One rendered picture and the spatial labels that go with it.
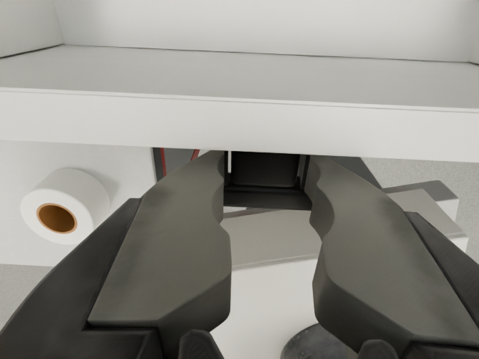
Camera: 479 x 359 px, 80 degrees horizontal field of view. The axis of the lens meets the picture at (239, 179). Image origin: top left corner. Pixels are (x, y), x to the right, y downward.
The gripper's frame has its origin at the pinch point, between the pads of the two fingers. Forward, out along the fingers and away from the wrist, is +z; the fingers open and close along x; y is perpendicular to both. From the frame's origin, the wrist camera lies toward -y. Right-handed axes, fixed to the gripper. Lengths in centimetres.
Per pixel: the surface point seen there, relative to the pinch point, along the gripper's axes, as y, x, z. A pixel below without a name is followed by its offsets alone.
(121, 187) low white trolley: 11.8, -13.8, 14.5
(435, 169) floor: 48, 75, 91
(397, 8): -5.5, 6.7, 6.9
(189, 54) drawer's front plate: -3.0, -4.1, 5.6
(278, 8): -5.2, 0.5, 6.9
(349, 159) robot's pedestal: 16.5, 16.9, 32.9
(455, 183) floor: 54, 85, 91
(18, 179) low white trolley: 11.5, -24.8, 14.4
